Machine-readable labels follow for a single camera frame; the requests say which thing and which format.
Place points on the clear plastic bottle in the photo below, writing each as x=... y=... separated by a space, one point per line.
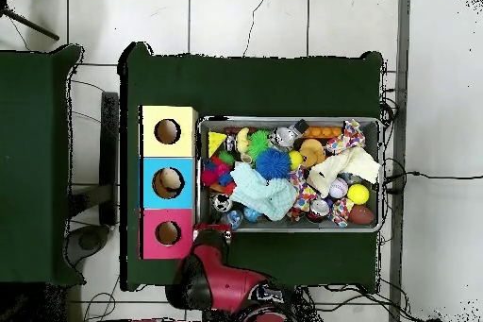
x=231 y=219

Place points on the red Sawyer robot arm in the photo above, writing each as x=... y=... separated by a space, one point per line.
x=226 y=288

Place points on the wooden box with three holes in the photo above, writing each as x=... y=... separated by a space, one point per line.
x=151 y=148

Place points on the mint green waffle cloth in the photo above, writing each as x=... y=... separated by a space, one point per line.
x=260 y=191

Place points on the yellow cheese wedge toy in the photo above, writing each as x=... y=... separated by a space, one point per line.
x=216 y=140

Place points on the blue spiky rubber ball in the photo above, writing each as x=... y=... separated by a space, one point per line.
x=273 y=163

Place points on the green spiky rubber ball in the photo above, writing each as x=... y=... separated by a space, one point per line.
x=259 y=141

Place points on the grey rounded base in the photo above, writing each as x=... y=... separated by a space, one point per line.
x=88 y=240

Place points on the brown plush toy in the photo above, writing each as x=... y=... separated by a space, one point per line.
x=311 y=152

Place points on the white toy baseball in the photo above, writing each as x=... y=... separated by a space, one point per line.
x=338 y=188

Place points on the cream waffle cloth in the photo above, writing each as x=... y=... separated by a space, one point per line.
x=339 y=167

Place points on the dark green table cloth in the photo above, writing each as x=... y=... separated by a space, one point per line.
x=245 y=88
x=34 y=167

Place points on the yellow tennis ball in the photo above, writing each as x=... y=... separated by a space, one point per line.
x=357 y=194

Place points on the brown toy football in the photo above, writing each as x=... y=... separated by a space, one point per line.
x=361 y=214

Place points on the black tripod leg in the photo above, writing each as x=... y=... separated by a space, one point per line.
x=34 y=26

